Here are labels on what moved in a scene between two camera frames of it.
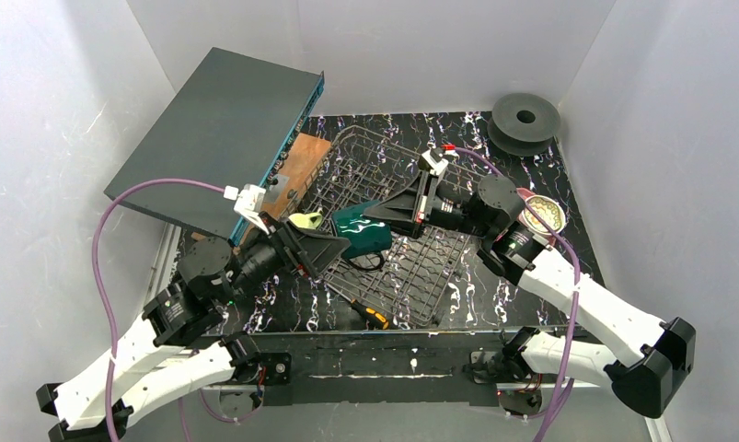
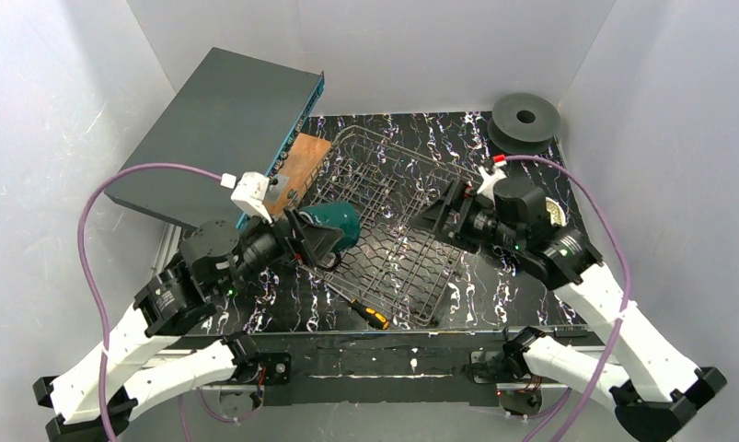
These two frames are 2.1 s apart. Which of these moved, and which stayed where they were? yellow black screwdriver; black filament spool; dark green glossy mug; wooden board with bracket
Moved: dark green glossy mug
Stayed: yellow black screwdriver; black filament spool; wooden board with bracket
